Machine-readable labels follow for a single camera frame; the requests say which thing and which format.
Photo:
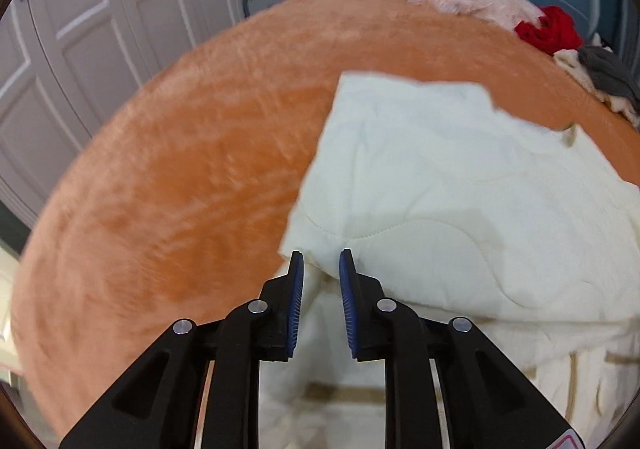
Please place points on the white panelled wardrobe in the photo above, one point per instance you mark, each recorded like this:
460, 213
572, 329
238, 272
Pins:
100, 4

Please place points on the orange plush bed blanket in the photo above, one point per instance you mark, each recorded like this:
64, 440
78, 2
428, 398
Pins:
200, 154

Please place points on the dark bedside table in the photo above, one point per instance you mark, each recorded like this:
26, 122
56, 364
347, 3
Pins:
260, 4

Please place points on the red cloth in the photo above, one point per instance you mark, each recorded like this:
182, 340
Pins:
550, 29

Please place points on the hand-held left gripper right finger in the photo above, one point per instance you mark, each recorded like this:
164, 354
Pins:
347, 309

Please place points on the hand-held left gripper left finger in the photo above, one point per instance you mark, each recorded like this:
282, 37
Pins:
296, 299

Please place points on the grey knitted cloth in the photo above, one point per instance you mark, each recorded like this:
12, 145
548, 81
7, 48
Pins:
607, 69

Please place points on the beige crumpled cloth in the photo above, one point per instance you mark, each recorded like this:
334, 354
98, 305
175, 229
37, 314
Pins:
567, 61

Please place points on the cream quilted jacket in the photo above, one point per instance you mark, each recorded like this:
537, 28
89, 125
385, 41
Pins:
450, 179

